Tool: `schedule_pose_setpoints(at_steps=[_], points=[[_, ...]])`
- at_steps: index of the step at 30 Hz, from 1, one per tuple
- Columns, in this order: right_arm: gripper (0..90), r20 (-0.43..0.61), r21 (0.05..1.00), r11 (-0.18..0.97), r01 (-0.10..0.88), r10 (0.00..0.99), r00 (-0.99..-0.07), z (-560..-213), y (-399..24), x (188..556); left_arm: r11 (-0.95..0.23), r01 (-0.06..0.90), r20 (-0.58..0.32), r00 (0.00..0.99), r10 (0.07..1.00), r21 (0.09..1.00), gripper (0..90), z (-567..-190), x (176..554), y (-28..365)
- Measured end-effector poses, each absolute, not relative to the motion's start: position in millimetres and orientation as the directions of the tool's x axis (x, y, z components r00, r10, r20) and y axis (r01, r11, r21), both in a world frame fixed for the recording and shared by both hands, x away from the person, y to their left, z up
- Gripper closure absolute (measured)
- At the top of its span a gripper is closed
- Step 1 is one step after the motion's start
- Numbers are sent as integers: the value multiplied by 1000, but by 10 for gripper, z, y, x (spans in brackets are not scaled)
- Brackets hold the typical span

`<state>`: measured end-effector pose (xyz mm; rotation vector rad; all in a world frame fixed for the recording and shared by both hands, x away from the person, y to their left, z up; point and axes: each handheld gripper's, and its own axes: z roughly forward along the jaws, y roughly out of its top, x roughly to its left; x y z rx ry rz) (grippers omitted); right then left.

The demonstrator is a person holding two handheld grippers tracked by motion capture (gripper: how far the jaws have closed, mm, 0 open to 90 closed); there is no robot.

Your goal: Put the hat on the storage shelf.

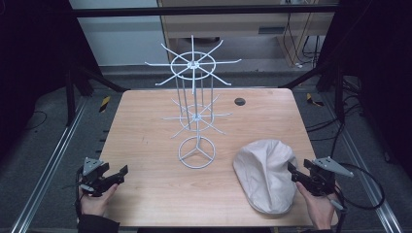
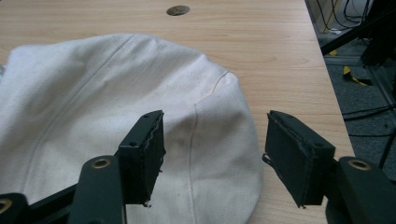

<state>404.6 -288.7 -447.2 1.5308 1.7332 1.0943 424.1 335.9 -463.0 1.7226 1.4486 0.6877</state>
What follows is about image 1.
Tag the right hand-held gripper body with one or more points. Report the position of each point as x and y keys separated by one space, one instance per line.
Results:
x=322 y=183

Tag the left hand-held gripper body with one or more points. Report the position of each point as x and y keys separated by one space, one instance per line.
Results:
x=92 y=179

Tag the beige cap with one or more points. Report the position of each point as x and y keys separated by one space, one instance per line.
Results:
x=265 y=178

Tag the person's left hand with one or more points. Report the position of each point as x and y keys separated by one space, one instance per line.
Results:
x=94 y=204

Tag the person's right hand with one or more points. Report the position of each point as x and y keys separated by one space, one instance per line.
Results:
x=322 y=210

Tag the yellow black tape strip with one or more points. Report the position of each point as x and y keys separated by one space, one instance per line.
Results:
x=313 y=100
x=104 y=104

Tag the black metal stand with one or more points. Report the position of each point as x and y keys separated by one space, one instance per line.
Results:
x=70 y=97
x=338 y=93

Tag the black curtain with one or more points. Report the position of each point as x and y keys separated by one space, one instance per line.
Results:
x=32 y=64
x=382 y=64

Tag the aluminium floor rail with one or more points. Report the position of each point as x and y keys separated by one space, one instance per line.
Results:
x=366 y=181
x=48 y=168

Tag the black horizontal frame bar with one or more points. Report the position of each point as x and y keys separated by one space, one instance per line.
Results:
x=194 y=11

